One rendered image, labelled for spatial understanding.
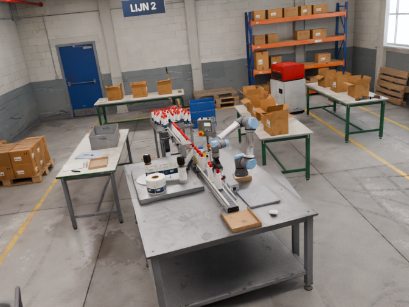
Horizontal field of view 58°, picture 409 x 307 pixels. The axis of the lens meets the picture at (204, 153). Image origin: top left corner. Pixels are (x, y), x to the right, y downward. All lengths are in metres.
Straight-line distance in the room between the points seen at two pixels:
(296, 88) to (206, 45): 3.38
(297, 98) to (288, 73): 0.68
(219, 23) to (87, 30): 3.79
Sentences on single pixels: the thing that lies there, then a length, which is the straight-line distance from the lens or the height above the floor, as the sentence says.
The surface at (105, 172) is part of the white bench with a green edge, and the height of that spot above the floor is 0.78.
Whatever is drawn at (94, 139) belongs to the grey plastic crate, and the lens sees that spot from 5.68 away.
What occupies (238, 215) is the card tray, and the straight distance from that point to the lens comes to 3.31.
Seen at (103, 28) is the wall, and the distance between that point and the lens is 11.40.
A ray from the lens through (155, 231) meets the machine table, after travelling 3.24.
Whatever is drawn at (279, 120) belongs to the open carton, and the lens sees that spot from 5.43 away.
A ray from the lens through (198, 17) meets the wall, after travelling 11.34.
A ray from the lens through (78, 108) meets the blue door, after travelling 11.87.
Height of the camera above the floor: 2.51
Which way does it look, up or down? 20 degrees down
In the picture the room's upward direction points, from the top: 6 degrees counter-clockwise
